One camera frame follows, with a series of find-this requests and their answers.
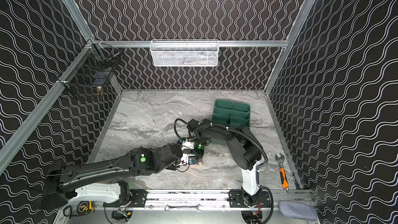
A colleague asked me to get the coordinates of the green divided plastic tray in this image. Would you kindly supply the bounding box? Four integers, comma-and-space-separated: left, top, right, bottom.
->
211, 99, 251, 129

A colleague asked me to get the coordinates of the black wire wall basket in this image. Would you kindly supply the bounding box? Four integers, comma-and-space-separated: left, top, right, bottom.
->
61, 44, 121, 101

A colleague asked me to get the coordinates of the silver wrench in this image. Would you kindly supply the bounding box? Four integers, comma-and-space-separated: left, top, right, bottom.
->
164, 204, 202, 212

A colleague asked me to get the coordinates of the grey cloth pad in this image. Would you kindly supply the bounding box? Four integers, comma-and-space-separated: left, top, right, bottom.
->
279, 201, 318, 222

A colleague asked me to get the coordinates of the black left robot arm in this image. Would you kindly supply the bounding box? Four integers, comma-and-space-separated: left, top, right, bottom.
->
39, 144, 183, 211

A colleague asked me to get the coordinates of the white mesh wall basket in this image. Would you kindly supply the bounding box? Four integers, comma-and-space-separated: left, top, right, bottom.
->
149, 39, 220, 67

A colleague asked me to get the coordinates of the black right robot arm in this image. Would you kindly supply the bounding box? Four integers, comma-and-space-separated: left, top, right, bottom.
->
186, 119, 268, 197

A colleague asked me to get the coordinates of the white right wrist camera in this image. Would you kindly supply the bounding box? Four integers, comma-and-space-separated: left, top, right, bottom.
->
177, 140, 194, 149

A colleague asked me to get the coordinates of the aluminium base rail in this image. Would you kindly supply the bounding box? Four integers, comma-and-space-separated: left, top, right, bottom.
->
127, 189, 313, 212

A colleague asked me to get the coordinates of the orange handled tool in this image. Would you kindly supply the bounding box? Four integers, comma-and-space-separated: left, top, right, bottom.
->
275, 153, 289, 192

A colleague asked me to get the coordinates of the yellow tape measure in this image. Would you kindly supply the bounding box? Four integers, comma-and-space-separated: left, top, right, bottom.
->
76, 201, 94, 216

